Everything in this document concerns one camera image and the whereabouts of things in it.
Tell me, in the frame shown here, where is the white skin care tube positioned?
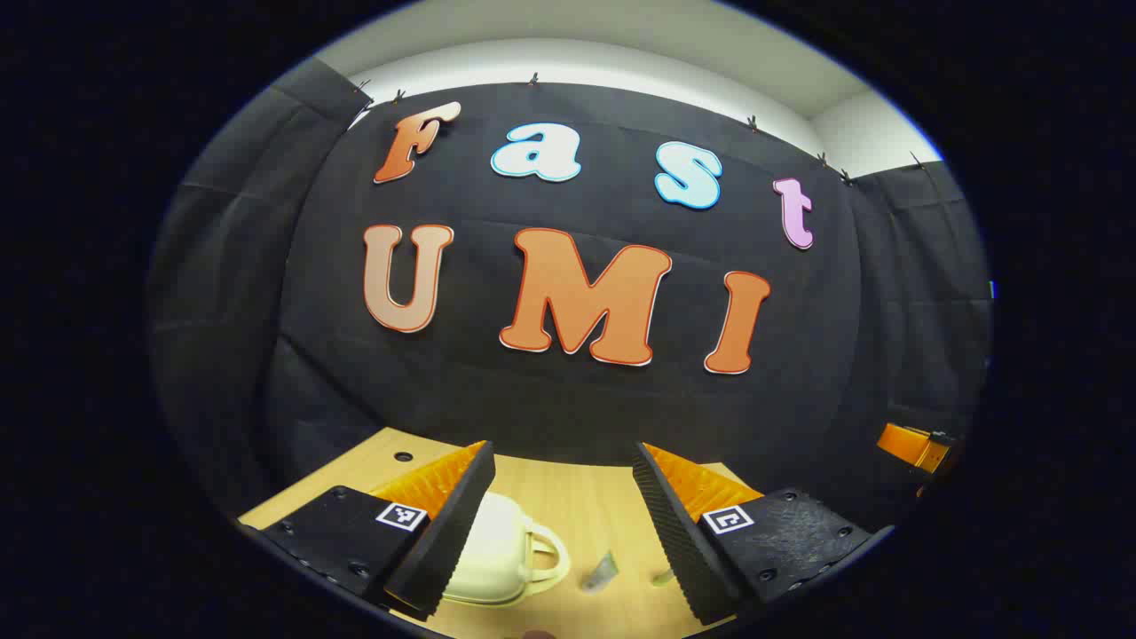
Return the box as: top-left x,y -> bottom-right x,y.
581,550 -> 619,593

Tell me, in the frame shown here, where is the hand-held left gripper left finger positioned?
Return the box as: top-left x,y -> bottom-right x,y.
257,440 -> 496,620

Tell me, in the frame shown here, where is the small cream suitcase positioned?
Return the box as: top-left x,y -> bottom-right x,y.
441,491 -> 571,609

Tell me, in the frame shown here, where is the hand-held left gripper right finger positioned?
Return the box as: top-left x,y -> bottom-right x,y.
632,441 -> 875,627

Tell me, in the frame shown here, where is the row of backdrop clips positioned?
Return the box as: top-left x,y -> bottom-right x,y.
351,73 -> 928,187

